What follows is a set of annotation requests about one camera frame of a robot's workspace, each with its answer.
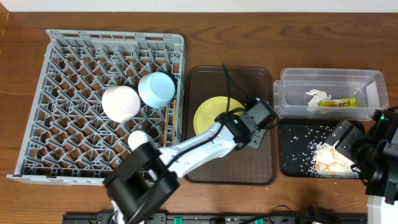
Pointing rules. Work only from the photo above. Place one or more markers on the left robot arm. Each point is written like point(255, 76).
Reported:
point(147, 178)

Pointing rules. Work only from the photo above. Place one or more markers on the yellow green snack wrapper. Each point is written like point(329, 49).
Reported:
point(346, 102)

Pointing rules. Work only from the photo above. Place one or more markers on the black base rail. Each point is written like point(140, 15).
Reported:
point(162, 218)

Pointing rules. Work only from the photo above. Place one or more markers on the wooden chopstick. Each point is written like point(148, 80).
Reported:
point(166, 121)
point(173, 120)

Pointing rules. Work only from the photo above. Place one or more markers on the food scraps rice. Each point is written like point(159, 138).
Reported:
point(329, 160)

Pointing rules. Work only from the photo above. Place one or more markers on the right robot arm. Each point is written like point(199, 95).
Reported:
point(374, 156)

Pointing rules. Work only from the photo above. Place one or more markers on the white tissue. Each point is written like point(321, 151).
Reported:
point(317, 97)

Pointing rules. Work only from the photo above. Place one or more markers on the grey dishwasher rack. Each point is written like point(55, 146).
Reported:
point(69, 140)

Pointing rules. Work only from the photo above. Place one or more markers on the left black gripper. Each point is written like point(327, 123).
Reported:
point(257, 142)

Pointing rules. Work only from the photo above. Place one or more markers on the pink bowl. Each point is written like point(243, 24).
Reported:
point(120, 103)

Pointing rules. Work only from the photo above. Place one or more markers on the clear plastic bin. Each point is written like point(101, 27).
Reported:
point(368, 87)

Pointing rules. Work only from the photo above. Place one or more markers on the dark brown serving tray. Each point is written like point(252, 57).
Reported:
point(247, 166)

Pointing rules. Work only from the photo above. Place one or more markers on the yellow plate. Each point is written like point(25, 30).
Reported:
point(207, 112)

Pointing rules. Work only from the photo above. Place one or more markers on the light blue bowl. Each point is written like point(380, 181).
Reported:
point(156, 89)

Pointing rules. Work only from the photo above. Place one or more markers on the black tray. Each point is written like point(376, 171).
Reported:
point(295, 155)

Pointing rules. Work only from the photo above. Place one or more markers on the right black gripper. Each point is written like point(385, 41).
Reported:
point(354, 134)

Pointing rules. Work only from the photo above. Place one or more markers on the white cup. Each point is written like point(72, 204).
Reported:
point(136, 138)

